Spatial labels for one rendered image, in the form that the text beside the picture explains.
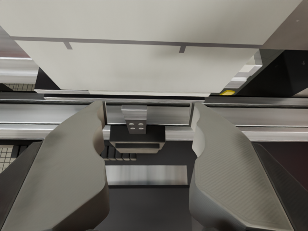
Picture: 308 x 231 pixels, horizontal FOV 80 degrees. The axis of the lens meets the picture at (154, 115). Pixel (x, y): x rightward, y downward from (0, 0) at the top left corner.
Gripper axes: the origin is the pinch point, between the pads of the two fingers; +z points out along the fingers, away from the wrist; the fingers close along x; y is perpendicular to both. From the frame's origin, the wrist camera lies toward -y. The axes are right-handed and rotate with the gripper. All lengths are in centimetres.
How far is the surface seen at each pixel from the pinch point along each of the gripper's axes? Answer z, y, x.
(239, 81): 12.7, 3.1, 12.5
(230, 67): 5.4, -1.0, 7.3
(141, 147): 19.9, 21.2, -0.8
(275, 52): 162, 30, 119
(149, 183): 2.3, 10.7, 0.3
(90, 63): 5.4, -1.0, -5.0
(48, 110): 29.6, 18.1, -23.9
